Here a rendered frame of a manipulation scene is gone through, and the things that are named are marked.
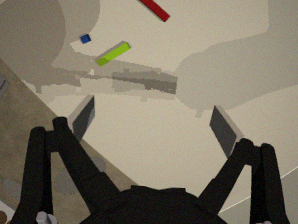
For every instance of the lime green rod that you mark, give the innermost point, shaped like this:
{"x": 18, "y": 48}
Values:
{"x": 113, "y": 54}

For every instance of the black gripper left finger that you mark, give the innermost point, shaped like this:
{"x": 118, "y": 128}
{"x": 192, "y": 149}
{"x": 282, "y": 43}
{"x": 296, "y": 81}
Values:
{"x": 95, "y": 187}

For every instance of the red rod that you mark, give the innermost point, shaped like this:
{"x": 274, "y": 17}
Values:
{"x": 156, "y": 9}

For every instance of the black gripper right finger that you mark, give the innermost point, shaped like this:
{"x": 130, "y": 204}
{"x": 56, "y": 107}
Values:
{"x": 267, "y": 201}

